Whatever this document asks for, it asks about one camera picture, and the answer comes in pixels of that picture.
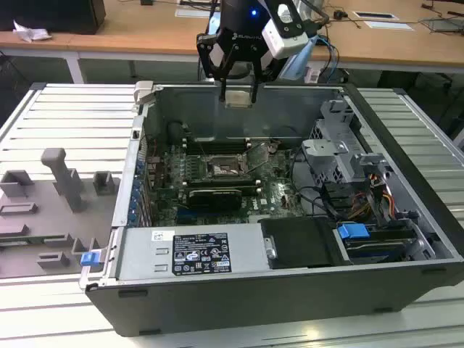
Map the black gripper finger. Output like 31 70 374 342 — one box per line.
252 44 281 104
196 32 239 103

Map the silver CPU plate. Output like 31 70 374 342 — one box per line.
223 90 254 109

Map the black clip RAM slot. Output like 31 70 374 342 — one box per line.
186 182 259 188
185 140 251 146
185 175 257 181
185 146 251 154

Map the white clip RAM slot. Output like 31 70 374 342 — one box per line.
185 179 262 185
186 186 263 191
182 143 254 149
182 136 254 143

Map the CPU socket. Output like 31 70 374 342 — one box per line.
204 154 252 181

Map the pale blue teach pendant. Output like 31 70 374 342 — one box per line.
281 36 316 80

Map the grey plastic case latch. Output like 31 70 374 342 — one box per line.
133 80 161 107

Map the silver disk bay cage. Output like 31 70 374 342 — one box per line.
299 98 365 186

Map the wooden desk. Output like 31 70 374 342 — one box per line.
0 0 464 85

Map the green motherboard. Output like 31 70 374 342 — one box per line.
146 139 309 225

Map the black graphics card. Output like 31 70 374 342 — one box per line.
188 187 242 212

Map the white paper sheet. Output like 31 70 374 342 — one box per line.
364 20 416 32

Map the black plastic shroud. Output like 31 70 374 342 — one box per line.
260 216 344 270

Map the black rating label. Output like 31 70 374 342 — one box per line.
173 233 229 275

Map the hard disk in blue carrier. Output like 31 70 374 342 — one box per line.
335 223 418 265

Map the black box on desk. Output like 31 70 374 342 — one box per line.
0 0 107 36

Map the grey power supply box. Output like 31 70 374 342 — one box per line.
117 223 271 280

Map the crumpled white paper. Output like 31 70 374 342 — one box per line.
12 20 51 43

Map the dark grey PC case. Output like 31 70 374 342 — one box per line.
78 80 464 336

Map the grey parts rack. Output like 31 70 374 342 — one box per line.
0 146 123 280

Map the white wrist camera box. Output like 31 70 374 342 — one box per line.
261 1 317 59

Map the grey desk cable plate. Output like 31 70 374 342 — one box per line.
175 9 215 18
353 10 398 20

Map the blue cable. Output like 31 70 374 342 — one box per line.
317 34 341 85

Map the black camera cable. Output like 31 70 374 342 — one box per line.
306 3 331 37

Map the black data wire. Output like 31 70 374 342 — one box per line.
293 184 349 223

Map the orange yellow wire bundle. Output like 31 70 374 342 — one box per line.
347 173 397 219

